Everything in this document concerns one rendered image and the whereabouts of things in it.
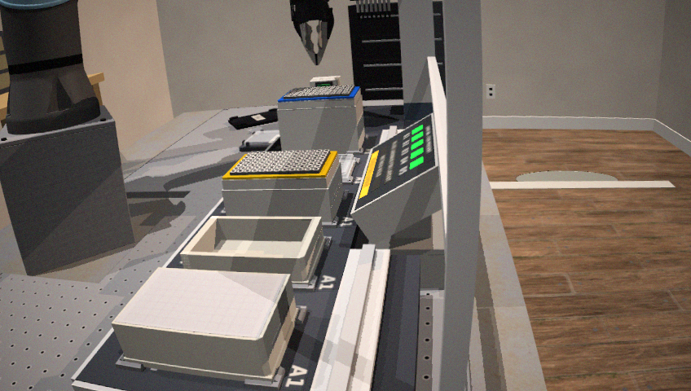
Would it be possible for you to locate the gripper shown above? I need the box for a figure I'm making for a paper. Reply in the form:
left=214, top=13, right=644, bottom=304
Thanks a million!
left=290, top=0, right=334, bottom=65

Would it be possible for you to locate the grey tip rack with blue rim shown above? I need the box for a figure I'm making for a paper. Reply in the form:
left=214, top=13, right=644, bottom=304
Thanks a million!
left=277, top=85, right=365, bottom=154

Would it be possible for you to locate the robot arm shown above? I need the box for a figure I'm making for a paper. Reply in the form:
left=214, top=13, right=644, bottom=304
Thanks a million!
left=0, top=0, right=100, bottom=134

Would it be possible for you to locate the beige open rectangular reservoir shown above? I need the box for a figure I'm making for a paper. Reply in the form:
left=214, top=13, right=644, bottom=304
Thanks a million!
left=180, top=216, right=326, bottom=285

